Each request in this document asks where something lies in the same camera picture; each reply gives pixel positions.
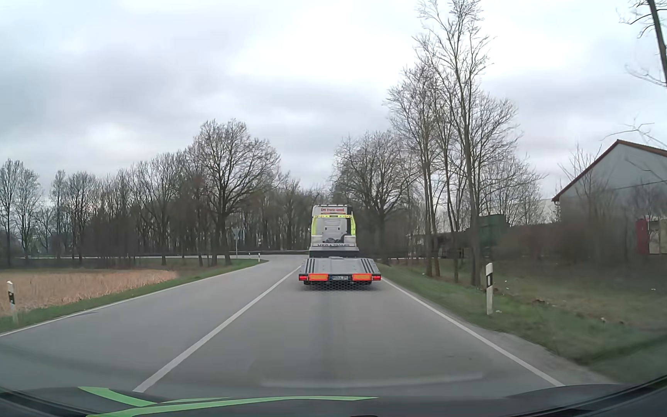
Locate flatbed tow truck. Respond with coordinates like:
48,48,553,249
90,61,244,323
298,204,382,288

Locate group of bare trees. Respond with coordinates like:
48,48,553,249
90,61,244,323
330,0,545,287

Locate grey asphalt road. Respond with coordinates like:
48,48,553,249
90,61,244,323
0,255,615,400

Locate green container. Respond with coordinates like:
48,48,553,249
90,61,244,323
477,214,510,249

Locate row of bare trees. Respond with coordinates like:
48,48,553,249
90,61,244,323
0,119,325,268

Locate road markings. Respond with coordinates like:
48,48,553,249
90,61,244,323
0,256,566,394

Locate car's own bonnet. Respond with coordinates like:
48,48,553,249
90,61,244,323
0,358,667,417

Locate bare bushes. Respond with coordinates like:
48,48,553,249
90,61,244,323
496,191,667,264

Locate grass verge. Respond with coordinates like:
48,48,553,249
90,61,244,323
378,258,667,384
0,258,269,344

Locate dry tan field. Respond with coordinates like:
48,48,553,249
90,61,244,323
0,268,179,327

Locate grey building with red roof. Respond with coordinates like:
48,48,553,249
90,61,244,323
551,139,667,256

